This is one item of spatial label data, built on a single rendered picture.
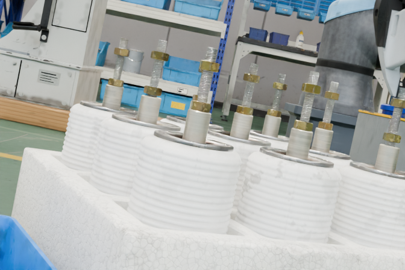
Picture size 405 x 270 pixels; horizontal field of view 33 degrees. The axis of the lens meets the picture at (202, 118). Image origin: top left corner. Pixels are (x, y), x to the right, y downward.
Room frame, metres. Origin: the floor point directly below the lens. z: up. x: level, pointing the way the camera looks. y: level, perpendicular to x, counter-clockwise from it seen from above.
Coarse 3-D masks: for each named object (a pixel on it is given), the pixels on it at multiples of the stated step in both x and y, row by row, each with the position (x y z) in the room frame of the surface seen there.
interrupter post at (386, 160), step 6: (378, 150) 0.75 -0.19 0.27; (384, 150) 0.74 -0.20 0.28; (390, 150) 0.74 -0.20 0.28; (396, 150) 0.74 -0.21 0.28; (378, 156) 0.75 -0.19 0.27; (384, 156) 0.74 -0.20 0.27; (390, 156) 0.74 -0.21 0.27; (396, 156) 0.74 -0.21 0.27; (378, 162) 0.75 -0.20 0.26; (384, 162) 0.74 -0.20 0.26; (390, 162) 0.74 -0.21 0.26; (396, 162) 0.74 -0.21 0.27; (378, 168) 0.74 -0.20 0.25; (384, 168) 0.74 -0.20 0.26; (390, 168) 0.74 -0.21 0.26
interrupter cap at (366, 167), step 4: (352, 164) 0.74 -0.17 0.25; (356, 164) 0.74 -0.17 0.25; (360, 164) 0.76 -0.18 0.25; (364, 164) 0.78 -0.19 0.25; (368, 164) 0.78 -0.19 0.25; (360, 168) 0.73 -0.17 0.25; (364, 168) 0.73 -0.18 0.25; (368, 168) 0.72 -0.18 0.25; (372, 168) 0.77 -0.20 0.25; (372, 172) 0.72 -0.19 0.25; (376, 172) 0.72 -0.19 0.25; (380, 172) 0.72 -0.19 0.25; (384, 172) 0.71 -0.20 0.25; (388, 172) 0.71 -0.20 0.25; (396, 172) 0.76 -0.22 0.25; (400, 172) 0.76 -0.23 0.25; (404, 172) 0.77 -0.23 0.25; (388, 176) 0.71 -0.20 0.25; (392, 176) 0.71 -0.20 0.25; (396, 176) 0.71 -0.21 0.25; (400, 176) 0.71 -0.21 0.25; (404, 176) 0.72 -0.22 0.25
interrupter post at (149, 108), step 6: (144, 96) 0.74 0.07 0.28; (150, 96) 0.74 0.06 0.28; (144, 102) 0.74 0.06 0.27; (150, 102) 0.74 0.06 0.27; (156, 102) 0.74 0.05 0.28; (144, 108) 0.74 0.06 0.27; (150, 108) 0.74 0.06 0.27; (156, 108) 0.74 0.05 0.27; (138, 114) 0.74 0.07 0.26; (144, 114) 0.74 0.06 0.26; (150, 114) 0.74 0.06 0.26; (156, 114) 0.74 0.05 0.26; (138, 120) 0.74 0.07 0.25; (144, 120) 0.74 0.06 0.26; (150, 120) 0.74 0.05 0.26; (156, 120) 0.74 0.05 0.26
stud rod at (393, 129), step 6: (402, 90) 0.75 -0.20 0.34; (402, 96) 0.75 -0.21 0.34; (396, 108) 0.75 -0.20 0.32; (402, 108) 0.75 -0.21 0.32; (396, 114) 0.75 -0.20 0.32; (396, 120) 0.75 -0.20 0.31; (390, 126) 0.75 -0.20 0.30; (396, 126) 0.75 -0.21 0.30; (390, 132) 0.75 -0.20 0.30; (396, 132) 0.75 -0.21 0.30; (390, 144) 0.75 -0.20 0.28
